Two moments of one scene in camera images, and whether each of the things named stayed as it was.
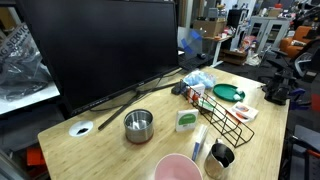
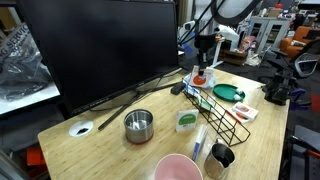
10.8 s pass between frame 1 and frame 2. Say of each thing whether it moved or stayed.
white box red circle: moved
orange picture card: stayed
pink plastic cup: stayed
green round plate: stayed
